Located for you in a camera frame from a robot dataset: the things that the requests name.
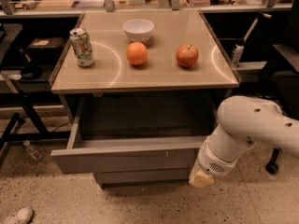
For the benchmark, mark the white gripper with vent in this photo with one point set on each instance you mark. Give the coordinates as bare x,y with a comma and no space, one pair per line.
210,162

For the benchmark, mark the grey top drawer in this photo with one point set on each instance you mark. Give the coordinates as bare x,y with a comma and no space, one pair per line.
126,134

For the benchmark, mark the grey drawer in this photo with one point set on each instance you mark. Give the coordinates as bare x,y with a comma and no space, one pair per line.
126,134
141,177

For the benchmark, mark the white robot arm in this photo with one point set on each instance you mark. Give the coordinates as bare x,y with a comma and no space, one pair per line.
243,123

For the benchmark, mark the grey lower drawer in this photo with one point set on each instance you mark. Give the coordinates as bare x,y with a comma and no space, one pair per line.
141,177

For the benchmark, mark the grey cabinet with beige top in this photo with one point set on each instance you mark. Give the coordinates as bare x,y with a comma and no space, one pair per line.
112,72

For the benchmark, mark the red apple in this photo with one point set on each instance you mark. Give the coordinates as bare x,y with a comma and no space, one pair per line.
187,55

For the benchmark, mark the black office chair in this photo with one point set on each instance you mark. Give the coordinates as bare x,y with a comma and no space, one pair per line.
285,57

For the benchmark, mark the orange fruit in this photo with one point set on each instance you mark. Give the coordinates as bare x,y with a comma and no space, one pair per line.
137,53

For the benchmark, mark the white bowl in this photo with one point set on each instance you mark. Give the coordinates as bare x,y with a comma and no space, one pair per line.
138,30

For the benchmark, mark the plastic water bottle on floor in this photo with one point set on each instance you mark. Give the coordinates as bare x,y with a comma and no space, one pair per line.
33,151

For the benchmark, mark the green white soda can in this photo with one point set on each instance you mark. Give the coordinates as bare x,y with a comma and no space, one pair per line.
82,47

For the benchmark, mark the white shoe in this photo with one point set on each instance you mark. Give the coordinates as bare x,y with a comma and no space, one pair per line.
23,216

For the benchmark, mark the black joystick device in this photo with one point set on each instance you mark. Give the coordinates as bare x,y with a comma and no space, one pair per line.
30,70

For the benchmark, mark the black box on shelf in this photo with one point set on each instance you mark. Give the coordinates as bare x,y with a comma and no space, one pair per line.
46,46

